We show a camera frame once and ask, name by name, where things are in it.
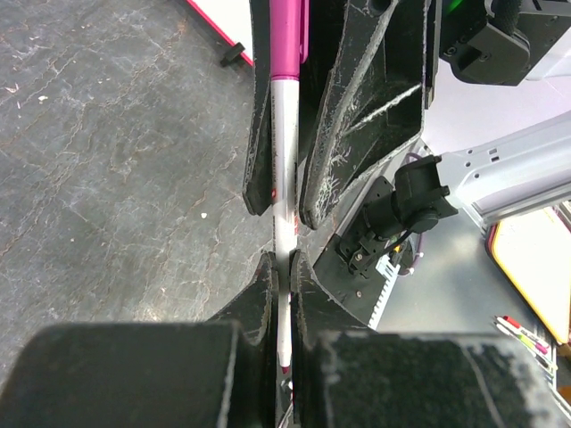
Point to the black whiteboard foot clip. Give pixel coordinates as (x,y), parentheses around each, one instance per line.
(232,55)

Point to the pink framed whiteboard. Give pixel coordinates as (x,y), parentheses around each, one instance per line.
(232,20)

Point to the magenta whiteboard marker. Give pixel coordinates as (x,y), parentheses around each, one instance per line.
(289,49)

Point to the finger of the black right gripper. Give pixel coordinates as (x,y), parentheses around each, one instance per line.
(364,76)
(258,167)

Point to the markers in tray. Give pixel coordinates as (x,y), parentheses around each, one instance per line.
(538,347)

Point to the yellow framed whiteboard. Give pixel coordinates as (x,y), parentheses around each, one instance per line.
(533,251)

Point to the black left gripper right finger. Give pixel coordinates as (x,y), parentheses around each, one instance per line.
(347,375)

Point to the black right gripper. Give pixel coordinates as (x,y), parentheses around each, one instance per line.
(498,43)

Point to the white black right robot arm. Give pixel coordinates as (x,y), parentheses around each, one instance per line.
(457,179)

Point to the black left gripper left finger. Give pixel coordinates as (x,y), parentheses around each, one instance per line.
(221,372)

